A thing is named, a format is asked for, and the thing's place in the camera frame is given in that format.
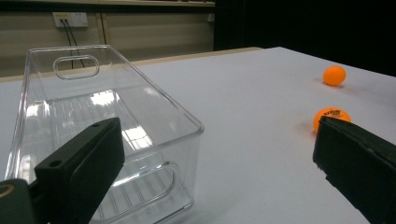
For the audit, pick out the white table sheet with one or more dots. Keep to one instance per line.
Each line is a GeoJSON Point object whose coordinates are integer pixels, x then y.
{"type": "Point", "coordinates": [249, 124]}

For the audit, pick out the white wall socket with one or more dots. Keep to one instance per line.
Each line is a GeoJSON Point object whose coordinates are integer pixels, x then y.
{"type": "Point", "coordinates": [74, 19]}

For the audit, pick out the orange ping-pong ball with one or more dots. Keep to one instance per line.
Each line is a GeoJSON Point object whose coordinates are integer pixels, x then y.
{"type": "Point", "coordinates": [330, 113]}
{"type": "Point", "coordinates": [334, 75]}

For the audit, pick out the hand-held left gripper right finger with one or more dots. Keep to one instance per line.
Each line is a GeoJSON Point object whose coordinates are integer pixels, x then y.
{"type": "Point", "coordinates": [361, 165]}

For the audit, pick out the black curtain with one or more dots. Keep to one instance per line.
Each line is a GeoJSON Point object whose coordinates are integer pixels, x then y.
{"type": "Point", "coordinates": [311, 25]}

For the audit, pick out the black horizontal metal bar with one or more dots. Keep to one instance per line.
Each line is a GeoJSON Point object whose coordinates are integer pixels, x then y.
{"type": "Point", "coordinates": [124, 8]}

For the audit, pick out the wooden table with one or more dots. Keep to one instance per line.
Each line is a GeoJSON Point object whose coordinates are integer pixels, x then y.
{"type": "Point", "coordinates": [186, 57]}

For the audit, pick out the clear plastic bin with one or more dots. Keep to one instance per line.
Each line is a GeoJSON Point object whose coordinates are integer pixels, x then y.
{"type": "Point", "coordinates": [155, 102]}

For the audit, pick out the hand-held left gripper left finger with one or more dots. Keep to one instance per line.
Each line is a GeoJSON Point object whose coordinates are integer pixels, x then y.
{"type": "Point", "coordinates": [81, 168]}

